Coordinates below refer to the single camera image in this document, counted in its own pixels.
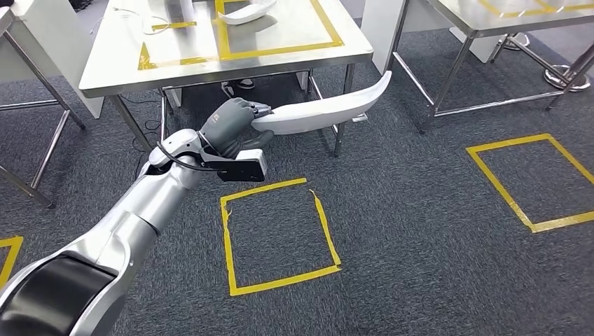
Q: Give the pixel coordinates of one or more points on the steel workbench table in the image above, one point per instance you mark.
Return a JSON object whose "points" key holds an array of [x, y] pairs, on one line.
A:
{"points": [[278, 28]]}

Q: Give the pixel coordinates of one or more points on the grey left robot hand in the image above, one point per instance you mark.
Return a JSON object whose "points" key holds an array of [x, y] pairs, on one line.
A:
{"points": [[227, 125]]}

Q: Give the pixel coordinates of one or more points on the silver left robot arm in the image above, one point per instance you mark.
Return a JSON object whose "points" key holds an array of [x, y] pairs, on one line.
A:
{"points": [[148, 199]]}

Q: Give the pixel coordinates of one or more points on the white curved plastic part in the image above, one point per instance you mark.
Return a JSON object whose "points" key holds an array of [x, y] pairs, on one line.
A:
{"points": [[246, 14], [325, 111]]}

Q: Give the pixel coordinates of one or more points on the person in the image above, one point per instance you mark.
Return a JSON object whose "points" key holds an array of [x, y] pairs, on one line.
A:
{"points": [[243, 85]]}

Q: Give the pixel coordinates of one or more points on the yellow tape table marking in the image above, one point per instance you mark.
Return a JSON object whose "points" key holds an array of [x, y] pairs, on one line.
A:
{"points": [[533, 12]]}

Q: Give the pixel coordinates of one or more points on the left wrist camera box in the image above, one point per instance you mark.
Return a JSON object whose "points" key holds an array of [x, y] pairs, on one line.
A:
{"points": [[241, 171]]}

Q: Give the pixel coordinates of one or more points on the chrome round pedestal base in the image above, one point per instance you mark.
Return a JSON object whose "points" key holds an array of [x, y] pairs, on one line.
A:
{"points": [[515, 44], [564, 79]]}

